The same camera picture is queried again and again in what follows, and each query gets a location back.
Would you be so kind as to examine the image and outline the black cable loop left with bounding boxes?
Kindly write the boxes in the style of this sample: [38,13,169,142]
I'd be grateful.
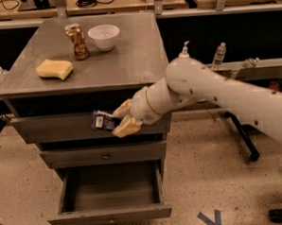
[0,0,22,12]

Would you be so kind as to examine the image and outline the grey drawer cabinet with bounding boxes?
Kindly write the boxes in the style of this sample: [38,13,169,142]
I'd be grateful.
[0,9,183,225]

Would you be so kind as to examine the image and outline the black stand leg frame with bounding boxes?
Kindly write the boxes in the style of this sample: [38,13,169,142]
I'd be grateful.
[224,112,260,162]

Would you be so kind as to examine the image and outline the grey middle drawer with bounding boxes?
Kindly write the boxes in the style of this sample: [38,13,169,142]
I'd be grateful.
[40,142,167,169]

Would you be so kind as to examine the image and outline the crushed orange drink can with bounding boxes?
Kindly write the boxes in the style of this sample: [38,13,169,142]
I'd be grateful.
[64,23,90,60]

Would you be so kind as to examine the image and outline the clear water bottle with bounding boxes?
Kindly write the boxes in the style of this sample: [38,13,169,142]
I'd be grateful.
[211,42,227,70]

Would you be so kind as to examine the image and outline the clear pump sanitizer bottle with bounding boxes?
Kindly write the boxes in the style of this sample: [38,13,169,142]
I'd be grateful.
[0,67,9,83]

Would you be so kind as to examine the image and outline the yellow sponge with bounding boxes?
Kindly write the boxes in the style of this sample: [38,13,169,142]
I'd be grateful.
[35,59,73,80]

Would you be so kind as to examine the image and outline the black coiled cable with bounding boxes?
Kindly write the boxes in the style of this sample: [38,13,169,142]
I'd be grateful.
[76,0,117,9]

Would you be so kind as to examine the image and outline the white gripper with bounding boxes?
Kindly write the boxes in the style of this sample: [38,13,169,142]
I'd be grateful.
[112,87,162,138]

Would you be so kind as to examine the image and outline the grey open bottom drawer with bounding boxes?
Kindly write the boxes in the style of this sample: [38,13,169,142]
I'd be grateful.
[48,161,171,225]

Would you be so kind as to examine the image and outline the dark blue rxbar wrapper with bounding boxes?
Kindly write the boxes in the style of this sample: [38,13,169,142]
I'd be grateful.
[91,110,120,131]

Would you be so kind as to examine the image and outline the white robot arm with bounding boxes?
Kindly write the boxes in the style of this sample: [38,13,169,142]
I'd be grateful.
[113,56,282,143]

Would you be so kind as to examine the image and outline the white bowl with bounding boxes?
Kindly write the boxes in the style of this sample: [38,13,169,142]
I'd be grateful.
[87,25,120,51]

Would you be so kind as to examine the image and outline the crumpled clear plastic wrap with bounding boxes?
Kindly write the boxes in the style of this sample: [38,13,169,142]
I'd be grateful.
[242,57,259,68]

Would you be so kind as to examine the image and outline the white pump lotion bottle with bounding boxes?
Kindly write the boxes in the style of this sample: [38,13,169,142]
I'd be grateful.
[179,41,190,59]

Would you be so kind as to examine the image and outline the grey top drawer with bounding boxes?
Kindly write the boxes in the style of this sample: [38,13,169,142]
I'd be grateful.
[9,105,174,145]

